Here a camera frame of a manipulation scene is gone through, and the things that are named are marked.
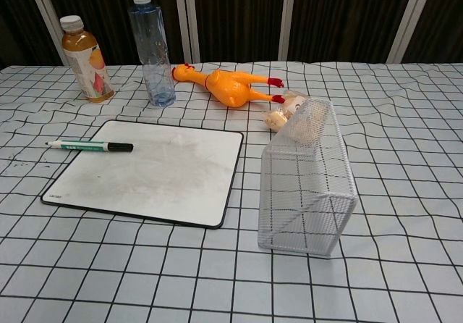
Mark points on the black folding screen white frame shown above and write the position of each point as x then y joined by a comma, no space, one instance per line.
238,11

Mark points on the orange juice bottle white cap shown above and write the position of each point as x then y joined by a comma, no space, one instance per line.
88,66

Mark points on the clear bag of snacks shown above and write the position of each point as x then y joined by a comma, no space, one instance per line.
276,118

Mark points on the clear water bottle white cap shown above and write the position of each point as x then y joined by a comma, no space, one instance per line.
153,48

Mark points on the green whiteboard marker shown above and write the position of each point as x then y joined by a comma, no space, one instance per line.
83,145

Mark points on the yellow rubber chicken toy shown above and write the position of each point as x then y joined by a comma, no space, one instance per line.
228,87

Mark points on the white black-checked tablecloth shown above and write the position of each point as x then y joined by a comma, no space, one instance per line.
144,276

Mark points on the white dry-erase board black rim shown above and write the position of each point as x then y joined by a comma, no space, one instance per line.
152,171

